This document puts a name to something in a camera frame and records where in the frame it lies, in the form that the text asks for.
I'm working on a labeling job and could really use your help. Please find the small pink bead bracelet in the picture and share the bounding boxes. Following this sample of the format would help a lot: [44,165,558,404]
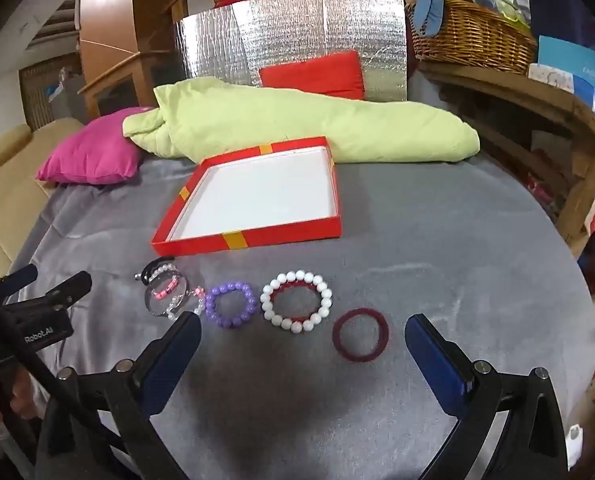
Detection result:
[154,261,185,302]

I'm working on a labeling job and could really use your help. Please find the red bead bracelet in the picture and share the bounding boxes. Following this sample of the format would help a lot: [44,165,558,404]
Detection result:
[270,281,323,323]

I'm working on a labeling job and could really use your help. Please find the white bead bracelet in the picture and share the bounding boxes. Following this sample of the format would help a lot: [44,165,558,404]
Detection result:
[260,270,333,333]

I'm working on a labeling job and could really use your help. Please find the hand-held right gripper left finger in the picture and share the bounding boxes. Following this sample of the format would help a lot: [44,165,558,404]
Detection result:
[37,311,203,480]

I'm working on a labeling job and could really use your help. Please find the pearl and pink bead bracelet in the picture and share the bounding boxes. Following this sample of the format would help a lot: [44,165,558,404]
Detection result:
[164,286,206,323]

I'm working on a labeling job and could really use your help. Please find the wicker basket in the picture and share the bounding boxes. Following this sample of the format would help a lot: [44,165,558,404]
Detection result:
[408,0,538,77]

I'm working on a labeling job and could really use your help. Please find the beige sofa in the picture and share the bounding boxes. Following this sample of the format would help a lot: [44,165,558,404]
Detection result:
[0,119,85,281]

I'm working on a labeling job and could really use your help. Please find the silver bangle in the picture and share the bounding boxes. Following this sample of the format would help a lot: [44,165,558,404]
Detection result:
[144,272,188,317]

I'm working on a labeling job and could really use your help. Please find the red cardboard box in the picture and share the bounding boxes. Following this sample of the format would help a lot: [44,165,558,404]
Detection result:
[150,136,343,257]

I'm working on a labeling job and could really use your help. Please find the black hair tie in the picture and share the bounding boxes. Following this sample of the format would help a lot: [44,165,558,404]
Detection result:
[136,258,178,283]

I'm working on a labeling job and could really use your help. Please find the maroon hair tie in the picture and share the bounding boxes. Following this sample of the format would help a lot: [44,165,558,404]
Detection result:
[332,306,391,363]

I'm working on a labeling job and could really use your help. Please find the wooden shelf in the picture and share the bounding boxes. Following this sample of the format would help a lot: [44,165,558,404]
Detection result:
[417,60,595,261]

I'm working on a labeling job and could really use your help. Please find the person's left hand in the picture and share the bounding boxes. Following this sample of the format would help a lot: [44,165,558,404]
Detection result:
[0,366,44,425]

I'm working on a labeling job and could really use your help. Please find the light green blanket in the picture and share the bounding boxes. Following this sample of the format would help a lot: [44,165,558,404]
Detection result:
[122,76,481,165]

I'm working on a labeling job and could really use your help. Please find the pink pillow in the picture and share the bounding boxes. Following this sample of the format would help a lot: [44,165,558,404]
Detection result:
[36,107,150,186]

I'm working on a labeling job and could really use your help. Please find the purple bead bracelet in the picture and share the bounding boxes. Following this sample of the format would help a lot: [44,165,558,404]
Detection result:
[204,282,256,330]

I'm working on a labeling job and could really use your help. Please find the red cushion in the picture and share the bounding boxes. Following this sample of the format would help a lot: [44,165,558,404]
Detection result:
[258,51,367,101]

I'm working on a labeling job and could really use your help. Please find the blue book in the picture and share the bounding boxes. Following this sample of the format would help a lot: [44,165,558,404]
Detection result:
[530,35,595,136]

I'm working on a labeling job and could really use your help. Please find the silver foil panel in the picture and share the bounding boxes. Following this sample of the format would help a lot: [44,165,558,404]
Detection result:
[174,0,409,103]

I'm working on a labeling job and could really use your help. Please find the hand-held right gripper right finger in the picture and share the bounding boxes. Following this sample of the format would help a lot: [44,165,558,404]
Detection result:
[405,313,571,480]

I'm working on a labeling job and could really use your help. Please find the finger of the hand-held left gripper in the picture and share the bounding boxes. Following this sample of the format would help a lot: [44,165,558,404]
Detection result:
[0,264,39,297]
[24,270,93,312]

